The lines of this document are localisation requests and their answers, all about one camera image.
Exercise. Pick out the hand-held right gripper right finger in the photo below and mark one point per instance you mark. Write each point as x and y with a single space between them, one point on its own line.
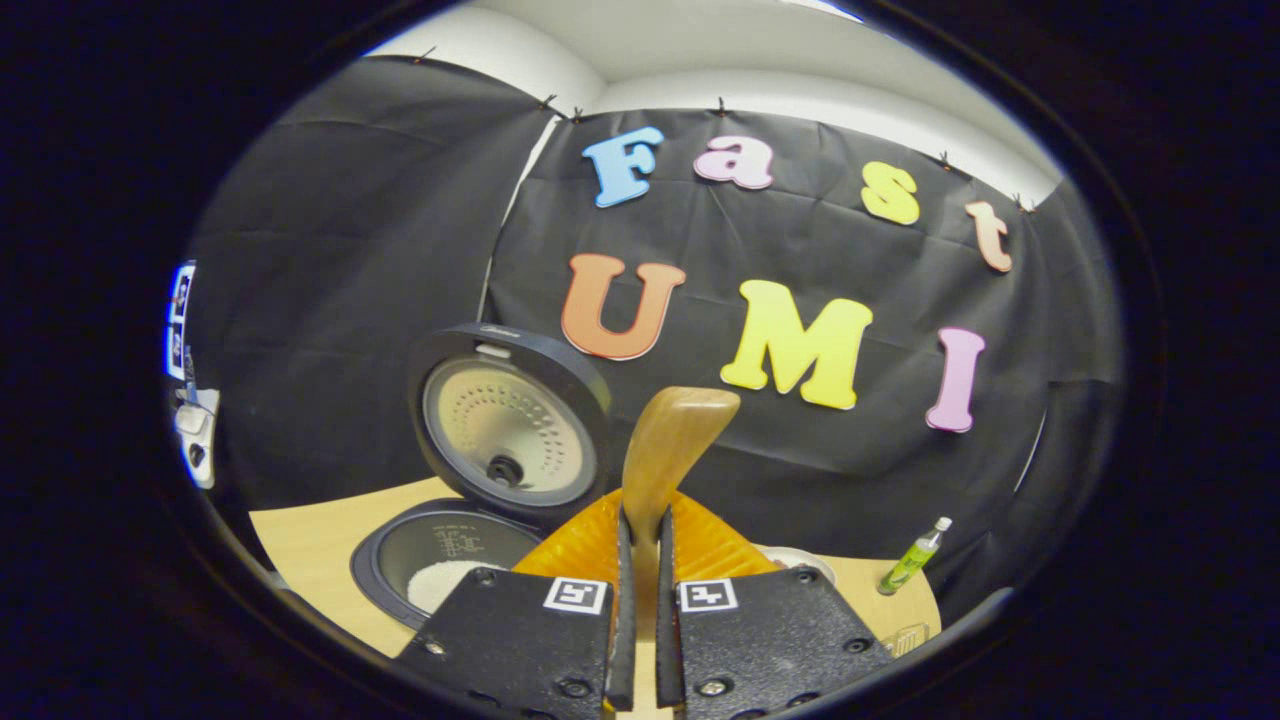
668 640

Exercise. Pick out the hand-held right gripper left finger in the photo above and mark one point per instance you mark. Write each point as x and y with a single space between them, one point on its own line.
625 640

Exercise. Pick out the wooden spoon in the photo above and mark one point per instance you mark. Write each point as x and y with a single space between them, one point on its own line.
675 440

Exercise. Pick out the black and silver rice cooker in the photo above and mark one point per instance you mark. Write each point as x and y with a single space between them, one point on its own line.
510 430

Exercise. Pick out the white round plate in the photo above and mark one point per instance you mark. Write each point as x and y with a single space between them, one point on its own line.
805 560

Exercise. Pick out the green tea bottle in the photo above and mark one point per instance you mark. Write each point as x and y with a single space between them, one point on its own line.
910 565

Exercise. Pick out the black computer mouse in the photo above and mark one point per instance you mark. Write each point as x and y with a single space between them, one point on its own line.
196 456

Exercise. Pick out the white side desk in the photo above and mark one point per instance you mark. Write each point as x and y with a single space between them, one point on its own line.
195 420

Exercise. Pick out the computer monitor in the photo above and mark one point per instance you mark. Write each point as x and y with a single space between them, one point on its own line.
180 320

